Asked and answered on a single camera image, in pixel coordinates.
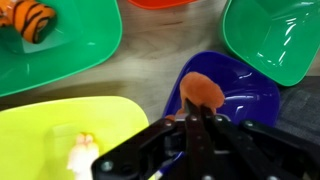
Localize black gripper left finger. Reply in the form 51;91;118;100
184;98;214;180

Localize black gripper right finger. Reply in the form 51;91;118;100
200;105;254;180

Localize rust orange plush toy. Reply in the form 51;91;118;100
164;71;226;122

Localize blue plastic bowl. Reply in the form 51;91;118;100
162;50;281;128

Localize grey fabric basket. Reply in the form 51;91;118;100
274;75;320;146

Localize green plastic bowl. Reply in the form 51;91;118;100
221;0;320;88
0;0;124;98

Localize white plush tan ears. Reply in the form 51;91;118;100
66;131;100;180

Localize red plastic bowl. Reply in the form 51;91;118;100
127;0;198;10

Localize yellow plastic bowl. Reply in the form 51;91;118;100
0;95;150;180

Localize orange striped tiger plush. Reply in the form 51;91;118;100
0;0;57;44

